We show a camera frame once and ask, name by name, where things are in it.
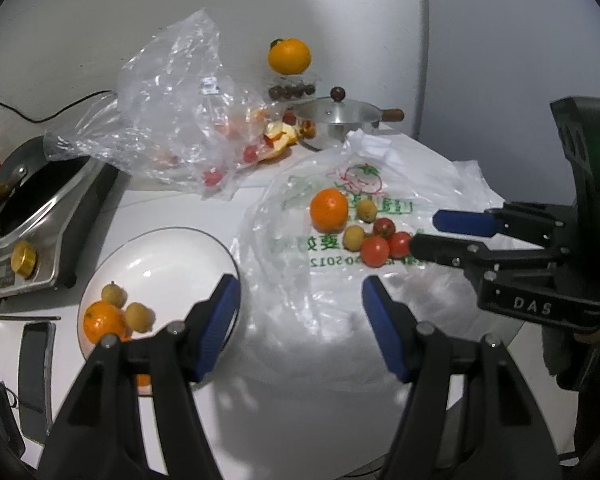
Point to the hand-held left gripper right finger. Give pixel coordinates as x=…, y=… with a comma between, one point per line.
x=387, y=330

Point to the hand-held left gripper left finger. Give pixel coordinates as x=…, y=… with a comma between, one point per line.
x=217, y=330

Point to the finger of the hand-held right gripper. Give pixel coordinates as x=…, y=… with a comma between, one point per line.
x=445, y=250
x=465, y=223

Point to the small yellow loquat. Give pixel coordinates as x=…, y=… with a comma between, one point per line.
x=139, y=316
x=354, y=236
x=114, y=294
x=366, y=210

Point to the white plate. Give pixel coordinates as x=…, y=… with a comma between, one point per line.
x=170, y=260

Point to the orange tangerine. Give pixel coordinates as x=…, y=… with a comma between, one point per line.
x=102, y=322
x=142, y=379
x=329, y=208

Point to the printed plastic bag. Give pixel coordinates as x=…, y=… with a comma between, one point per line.
x=300, y=270

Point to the person's right forearm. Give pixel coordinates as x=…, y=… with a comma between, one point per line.
x=555, y=350

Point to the small steel pot with lid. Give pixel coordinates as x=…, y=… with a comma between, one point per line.
x=337, y=115

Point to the grey refrigerator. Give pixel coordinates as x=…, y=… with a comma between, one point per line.
x=505, y=60

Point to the silver induction cooker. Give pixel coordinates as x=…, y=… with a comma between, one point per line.
x=65, y=240

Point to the grey smartphone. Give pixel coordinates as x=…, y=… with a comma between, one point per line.
x=35, y=360

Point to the orange peel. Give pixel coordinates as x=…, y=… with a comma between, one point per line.
x=280, y=137

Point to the gold cooker knob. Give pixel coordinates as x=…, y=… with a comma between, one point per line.
x=24, y=260

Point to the clear container of dark dates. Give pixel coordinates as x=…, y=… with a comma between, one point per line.
x=292, y=89

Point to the black handheld device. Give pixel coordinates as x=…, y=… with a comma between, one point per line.
x=0, y=410

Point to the large orange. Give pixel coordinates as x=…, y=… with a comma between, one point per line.
x=289, y=56

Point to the clear plastic bag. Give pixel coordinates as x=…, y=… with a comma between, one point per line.
x=170, y=85

